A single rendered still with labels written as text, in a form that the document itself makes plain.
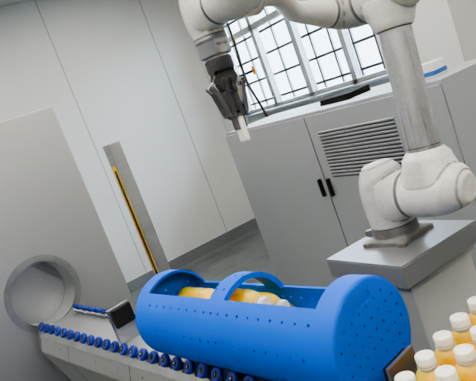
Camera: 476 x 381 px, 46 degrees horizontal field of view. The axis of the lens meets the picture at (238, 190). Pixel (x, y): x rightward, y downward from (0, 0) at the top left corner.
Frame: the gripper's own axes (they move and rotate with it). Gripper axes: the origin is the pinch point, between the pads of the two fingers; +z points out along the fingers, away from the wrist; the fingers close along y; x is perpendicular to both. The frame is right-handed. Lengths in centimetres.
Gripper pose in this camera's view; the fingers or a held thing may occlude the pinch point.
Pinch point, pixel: (242, 128)
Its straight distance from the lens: 153.4
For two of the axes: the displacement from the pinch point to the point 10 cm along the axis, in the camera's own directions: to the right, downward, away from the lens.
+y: 7.5, -3.4, 5.7
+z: 3.3, 9.3, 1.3
